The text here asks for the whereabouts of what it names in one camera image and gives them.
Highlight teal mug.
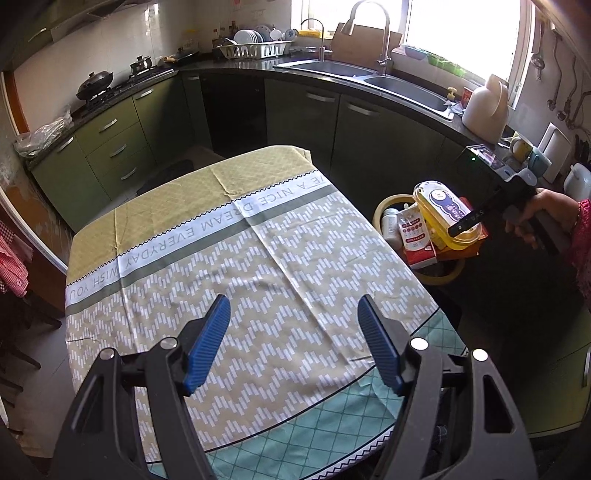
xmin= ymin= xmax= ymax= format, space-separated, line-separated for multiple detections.
xmin=526 ymin=148 xmax=553 ymax=175

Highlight green windowsill tray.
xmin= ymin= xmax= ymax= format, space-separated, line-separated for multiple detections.
xmin=401 ymin=43 xmax=466 ymax=78

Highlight white electric kettle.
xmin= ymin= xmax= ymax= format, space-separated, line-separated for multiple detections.
xmin=563 ymin=162 xmax=591 ymax=204

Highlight white box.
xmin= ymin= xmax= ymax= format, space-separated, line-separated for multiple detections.
xmin=538 ymin=122 xmax=573 ymax=183

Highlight white pill bottle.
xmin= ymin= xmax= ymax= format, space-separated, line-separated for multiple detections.
xmin=381 ymin=209 xmax=400 ymax=241

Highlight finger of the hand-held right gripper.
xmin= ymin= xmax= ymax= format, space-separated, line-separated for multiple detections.
xmin=448 ymin=191 xmax=508 ymax=238

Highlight dark stool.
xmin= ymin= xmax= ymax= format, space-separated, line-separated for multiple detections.
xmin=136 ymin=158 xmax=195 ymax=195

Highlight black frying pan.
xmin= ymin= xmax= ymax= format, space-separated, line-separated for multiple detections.
xmin=161 ymin=50 xmax=202 ymax=64

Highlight tall steel faucet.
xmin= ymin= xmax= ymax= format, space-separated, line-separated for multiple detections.
xmin=344 ymin=0 xmax=394 ymax=77

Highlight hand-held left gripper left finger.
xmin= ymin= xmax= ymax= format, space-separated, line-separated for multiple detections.
xmin=54 ymin=294 xmax=232 ymax=480

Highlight white red pouch packet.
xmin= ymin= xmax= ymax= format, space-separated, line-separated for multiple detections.
xmin=397 ymin=205 xmax=439 ymax=271

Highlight gas stove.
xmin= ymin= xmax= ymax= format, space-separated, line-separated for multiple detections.
xmin=76 ymin=68 xmax=179 ymax=112

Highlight white plastic jug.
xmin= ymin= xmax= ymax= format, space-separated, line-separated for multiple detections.
xmin=462 ymin=74 xmax=511 ymax=145

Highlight person's right hand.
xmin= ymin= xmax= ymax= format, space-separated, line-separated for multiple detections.
xmin=503 ymin=188 xmax=580 ymax=250

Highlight brown cardboard sheet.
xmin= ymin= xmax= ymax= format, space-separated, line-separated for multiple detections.
xmin=330 ymin=23 xmax=403 ymax=71

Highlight steel double sink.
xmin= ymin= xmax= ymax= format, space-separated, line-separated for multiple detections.
xmin=272 ymin=60 xmax=455 ymax=121

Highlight teal checked undercloth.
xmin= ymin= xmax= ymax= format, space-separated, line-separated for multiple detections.
xmin=152 ymin=314 xmax=468 ymax=480

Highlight dark wooden chair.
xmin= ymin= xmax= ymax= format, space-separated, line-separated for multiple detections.
xmin=0 ymin=291 xmax=63 ymax=393

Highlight yellow mug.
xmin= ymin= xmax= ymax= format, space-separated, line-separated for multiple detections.
xmin=510 ymin=134 xmax=535 ymax=163

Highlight small steel faucet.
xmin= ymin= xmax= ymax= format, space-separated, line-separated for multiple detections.
xmin=300 ymin=18 xmax=334 ymax=63

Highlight beige patterned tablecloth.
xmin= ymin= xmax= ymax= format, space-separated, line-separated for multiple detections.
xmin=65 ymin=145 xmax=437 ymax=453

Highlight black wok with lid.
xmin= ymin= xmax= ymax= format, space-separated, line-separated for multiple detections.
xmin=76 ymin=70 xmax=115 ymax=101

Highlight hanging metal utensils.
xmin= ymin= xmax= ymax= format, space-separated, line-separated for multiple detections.
xmin=530 ymin=25 xmax=591 ymax=132

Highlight yellow lidded plastic container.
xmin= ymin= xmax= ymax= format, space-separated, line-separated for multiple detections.
xmin=412 ymin=180 xmax=485 ymax=252

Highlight white dish rack with plates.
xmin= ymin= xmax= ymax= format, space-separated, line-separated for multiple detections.
xmin=217 ymin=25 xmax=296 ymax=61

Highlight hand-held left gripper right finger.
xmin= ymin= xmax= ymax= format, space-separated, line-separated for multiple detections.
xmin=358 ymin=294 xmax=539 ymax=480

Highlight red checked cloth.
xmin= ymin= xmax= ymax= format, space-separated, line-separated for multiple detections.
xmin=0 ymin=219 xmax=29 ymax=296

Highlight clear plastic bag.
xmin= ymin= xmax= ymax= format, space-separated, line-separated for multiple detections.
xmin=14 ymin=108 xmax=75 ymax=156

